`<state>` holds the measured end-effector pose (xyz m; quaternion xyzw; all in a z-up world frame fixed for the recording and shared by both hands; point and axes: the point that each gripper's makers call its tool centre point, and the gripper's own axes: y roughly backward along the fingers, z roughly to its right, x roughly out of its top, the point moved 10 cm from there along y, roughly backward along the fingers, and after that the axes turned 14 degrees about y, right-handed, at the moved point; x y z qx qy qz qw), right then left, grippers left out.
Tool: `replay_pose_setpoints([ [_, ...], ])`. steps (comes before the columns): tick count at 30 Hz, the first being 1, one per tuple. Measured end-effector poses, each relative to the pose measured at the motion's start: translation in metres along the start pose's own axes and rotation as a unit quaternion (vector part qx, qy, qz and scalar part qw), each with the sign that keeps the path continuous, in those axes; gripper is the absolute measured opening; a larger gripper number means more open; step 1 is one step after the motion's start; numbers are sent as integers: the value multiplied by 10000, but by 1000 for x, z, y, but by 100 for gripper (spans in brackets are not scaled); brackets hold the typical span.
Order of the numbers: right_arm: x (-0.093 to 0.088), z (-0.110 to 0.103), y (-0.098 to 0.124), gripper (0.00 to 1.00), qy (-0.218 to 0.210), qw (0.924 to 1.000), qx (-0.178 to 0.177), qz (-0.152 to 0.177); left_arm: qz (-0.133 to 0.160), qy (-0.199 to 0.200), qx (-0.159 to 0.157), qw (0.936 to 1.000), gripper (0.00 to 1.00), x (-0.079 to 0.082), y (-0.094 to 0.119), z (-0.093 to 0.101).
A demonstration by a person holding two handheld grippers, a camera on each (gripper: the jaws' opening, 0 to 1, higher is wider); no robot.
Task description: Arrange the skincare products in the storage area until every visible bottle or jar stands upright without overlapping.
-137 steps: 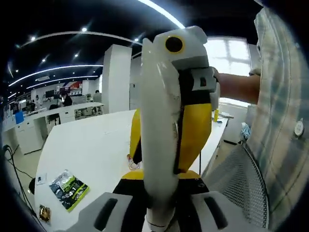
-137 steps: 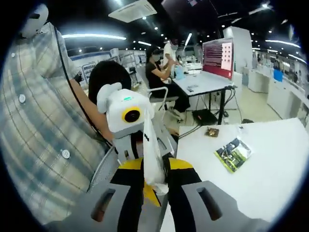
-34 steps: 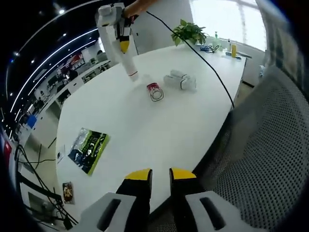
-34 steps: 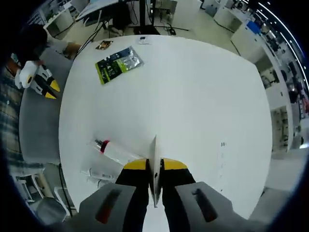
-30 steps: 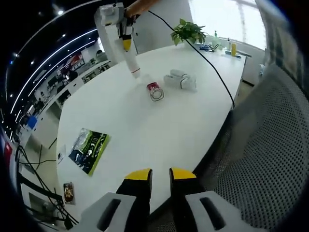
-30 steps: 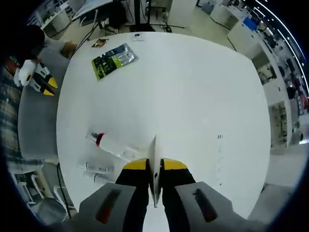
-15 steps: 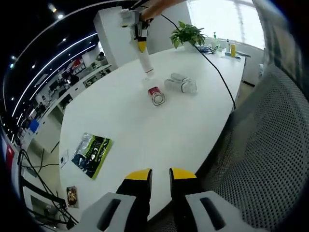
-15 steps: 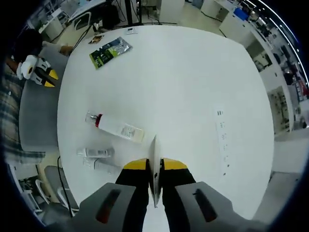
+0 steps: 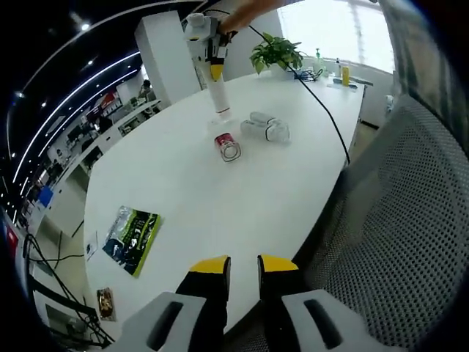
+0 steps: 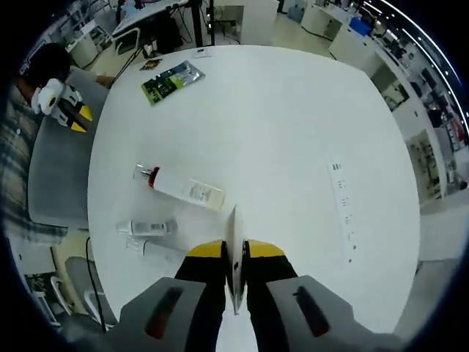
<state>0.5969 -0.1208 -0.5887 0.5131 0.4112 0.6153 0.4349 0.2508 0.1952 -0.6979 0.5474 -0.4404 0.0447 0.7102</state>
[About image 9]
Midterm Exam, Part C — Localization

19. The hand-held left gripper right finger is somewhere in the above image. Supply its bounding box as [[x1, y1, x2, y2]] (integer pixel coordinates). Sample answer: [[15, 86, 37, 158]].
[[256, 254, 371, 352]]

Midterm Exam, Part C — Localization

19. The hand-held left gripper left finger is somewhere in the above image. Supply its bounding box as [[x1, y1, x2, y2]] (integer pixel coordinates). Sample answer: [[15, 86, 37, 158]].
[[112, 254, 232, 352]]

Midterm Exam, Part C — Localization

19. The red-collared clear-cap skincare bottle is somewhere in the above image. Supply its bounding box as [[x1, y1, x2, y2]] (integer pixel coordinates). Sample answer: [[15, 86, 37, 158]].
[[214, 132, 243, 164]]

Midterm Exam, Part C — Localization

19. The green and black foil packet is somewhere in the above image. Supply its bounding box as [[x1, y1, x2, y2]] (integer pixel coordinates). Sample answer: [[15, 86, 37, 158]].
[[101, 205, 162, 278]]

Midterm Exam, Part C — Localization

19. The gold foil packet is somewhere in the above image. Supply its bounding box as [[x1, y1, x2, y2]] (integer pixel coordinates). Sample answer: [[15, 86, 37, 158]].
[[95, 287, 117, 323]]

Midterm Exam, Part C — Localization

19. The small white sachet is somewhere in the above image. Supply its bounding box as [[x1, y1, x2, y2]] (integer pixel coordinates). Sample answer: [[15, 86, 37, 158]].
[[84, 230, 99, 262]]

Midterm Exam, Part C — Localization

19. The person's right hand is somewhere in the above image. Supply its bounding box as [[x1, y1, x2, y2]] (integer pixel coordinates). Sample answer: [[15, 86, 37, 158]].
[[217, 12, 251, 40]]

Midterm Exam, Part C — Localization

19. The potted green plant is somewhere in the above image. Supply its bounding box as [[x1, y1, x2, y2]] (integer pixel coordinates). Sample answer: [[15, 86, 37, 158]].
[[249, 32, 305, 76]]

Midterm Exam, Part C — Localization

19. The large bright window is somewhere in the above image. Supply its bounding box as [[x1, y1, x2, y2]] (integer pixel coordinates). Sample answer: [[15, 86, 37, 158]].
[[278, 0, 395, 74]]

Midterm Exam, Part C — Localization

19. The white office desk row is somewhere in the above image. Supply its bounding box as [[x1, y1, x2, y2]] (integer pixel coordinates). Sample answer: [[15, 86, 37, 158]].
[[36, 98, 162, 235]]

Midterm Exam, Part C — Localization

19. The standing desk with black legs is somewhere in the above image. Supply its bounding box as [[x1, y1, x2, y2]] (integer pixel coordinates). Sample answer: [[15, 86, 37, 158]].
[[21, 234, 114, 349]]

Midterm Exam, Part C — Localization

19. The grey mesh office chair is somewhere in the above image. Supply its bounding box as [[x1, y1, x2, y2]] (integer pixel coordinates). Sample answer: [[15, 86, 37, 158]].
[[240, 94, 469, 352]]

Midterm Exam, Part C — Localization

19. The blue box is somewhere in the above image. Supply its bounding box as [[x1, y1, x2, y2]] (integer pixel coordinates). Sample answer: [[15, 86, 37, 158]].
[[38, 185, 55, 208]]

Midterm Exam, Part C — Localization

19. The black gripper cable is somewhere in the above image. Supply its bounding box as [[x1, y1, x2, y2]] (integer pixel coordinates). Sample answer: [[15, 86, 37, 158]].
[[248, 23, 353, 166]]

